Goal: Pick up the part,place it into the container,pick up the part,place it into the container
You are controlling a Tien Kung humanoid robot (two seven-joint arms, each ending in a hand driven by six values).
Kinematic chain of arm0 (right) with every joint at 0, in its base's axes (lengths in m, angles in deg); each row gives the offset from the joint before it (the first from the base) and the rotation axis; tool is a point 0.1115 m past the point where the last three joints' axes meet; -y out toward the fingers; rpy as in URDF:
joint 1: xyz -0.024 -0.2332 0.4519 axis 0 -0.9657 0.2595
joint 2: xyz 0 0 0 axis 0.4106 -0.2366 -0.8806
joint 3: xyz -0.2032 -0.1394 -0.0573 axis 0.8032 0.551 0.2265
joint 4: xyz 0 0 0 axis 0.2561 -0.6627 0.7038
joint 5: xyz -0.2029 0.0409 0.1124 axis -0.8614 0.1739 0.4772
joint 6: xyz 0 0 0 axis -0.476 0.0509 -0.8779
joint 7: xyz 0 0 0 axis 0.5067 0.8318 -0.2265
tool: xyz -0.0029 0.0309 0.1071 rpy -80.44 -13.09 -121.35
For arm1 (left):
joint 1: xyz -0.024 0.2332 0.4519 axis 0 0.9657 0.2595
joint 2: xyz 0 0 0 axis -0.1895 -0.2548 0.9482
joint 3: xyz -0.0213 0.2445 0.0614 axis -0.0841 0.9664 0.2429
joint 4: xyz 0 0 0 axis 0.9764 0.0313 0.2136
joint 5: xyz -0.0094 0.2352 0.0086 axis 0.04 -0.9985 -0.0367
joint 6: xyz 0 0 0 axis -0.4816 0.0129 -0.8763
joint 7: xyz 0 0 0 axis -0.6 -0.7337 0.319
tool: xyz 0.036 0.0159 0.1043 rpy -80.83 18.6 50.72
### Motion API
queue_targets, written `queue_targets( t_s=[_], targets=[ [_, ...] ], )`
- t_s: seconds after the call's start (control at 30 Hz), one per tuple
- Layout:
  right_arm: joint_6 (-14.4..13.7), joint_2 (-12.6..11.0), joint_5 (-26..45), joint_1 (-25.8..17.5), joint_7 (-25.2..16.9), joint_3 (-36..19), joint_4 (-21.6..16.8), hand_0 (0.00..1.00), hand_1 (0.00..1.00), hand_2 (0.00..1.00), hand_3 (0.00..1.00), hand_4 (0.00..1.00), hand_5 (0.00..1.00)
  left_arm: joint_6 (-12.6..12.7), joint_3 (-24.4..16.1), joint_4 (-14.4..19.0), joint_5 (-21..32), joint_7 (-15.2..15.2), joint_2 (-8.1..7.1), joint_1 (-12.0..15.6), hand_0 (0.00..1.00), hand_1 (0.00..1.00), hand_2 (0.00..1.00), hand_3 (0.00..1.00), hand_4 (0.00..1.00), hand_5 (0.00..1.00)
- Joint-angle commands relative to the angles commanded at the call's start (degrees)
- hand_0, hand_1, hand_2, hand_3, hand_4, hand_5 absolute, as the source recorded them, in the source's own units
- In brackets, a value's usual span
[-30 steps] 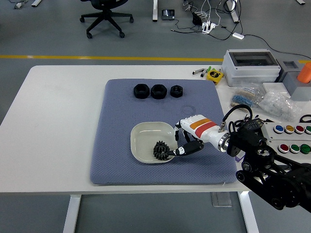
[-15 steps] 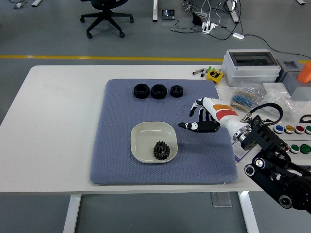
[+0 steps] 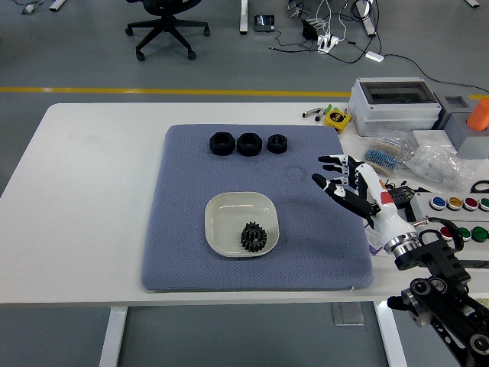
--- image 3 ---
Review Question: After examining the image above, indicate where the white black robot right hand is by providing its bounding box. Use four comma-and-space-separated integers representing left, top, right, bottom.
312, 154, 418, 249

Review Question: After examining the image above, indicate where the small black gear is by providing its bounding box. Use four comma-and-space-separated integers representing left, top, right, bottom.
244, 221, 266, 239

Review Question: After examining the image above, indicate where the large black gear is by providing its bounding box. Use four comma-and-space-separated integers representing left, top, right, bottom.
240, 230, 268, 254

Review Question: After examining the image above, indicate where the grey four-button control box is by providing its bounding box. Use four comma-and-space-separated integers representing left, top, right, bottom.
410, 192, 489, 223

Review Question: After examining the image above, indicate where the flat white box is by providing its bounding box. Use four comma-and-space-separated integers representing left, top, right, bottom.
412, 129, 458, 154

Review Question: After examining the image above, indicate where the small black hex nut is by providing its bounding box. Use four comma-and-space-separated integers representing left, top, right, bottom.
267, 133, 289, 154

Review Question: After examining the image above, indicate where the large black hex nut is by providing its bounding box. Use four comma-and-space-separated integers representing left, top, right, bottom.
236, 132, 263, 158
209, 131, 236, 157

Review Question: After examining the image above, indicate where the black digital meter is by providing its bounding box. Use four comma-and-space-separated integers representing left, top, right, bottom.
385, 186, 415, 209

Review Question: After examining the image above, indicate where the purple white label card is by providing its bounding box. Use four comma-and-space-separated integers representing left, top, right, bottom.
364, 224, 387, 257

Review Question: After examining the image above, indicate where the bag of blue resistors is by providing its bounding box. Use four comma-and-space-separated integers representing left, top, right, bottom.
360, 132, 416, 177

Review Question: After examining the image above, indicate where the bag of clear parts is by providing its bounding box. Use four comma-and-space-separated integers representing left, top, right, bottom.
404, 140, 477, 193

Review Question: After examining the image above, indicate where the grey floor plate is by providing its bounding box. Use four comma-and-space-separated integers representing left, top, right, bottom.
331, 302, 366, 327

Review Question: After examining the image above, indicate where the grey block holder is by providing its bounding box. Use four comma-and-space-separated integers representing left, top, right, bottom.
435, 94, 489, 161

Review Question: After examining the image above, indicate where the yellow tape measure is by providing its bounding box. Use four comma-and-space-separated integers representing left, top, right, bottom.
324, 109, 352, 134

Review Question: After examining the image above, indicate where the orange cylinder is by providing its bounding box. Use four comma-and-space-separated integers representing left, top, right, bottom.
466, 98, 489, 132

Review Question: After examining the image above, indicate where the white square plate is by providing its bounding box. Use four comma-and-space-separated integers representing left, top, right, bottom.
205, 191, 280, 259

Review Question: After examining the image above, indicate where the white power strip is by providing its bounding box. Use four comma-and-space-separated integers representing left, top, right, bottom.
316, 34, 342, 54

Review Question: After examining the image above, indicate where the black power adapter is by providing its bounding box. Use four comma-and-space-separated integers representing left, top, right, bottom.
301, 18, 320, 41

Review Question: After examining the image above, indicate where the blue-grey textured mat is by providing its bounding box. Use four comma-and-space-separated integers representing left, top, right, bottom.
141, 124, 375, 294

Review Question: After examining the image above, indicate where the black office chair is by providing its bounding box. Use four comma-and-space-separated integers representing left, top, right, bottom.
125, 0, 212, 61

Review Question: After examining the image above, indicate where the white table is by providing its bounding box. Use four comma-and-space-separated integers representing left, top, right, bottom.
0, 102, 489, 367

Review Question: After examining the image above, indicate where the grey electrical enclosure box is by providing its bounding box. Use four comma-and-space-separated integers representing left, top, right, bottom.
348, 77, 443, 138

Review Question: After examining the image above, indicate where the long black floor cable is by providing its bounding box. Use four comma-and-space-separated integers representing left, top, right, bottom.
383, 53, 489, 96

